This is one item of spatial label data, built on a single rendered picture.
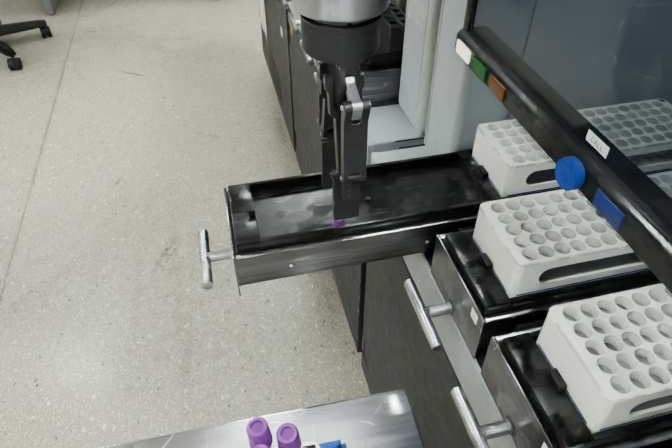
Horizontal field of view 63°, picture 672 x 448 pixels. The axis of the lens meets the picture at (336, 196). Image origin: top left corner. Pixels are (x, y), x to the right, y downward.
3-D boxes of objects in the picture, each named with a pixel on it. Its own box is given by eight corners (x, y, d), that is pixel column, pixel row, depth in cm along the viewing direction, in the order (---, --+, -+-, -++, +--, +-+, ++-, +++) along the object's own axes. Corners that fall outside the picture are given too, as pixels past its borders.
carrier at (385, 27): (399, 58, 100) (402, 26, 96) (388, 59, 100) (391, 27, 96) (380, 31, 109) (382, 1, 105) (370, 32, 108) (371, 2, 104)
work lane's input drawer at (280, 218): (643, 157, 91) (664, 111, 86) (703, 212, 81) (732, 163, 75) (198, 229, 78) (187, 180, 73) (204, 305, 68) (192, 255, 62)
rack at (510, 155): (647, 132, 85) (662, 97, 81) (693, 171, 78) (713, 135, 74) (468, 160, 80) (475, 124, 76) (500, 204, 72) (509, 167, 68)
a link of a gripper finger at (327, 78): (360, 68, 55) (364, 70, 53) (365, 171, 60) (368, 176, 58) (321, 72, 54) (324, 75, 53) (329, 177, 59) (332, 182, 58)
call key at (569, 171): (562, 175, 51) (571, 149, 49) (580, 195, 49) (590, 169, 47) (550, 177, 51) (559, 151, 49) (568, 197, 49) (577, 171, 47)
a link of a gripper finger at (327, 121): (320, 69, 55) (317, 59, 55) (316, 141, 64) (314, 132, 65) (358, 65, 55) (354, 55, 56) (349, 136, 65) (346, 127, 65)
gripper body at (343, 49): (393, 23, 48) (387, 113, 54) (367, -11, 54) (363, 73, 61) (310, 32, 47) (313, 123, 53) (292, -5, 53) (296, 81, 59)
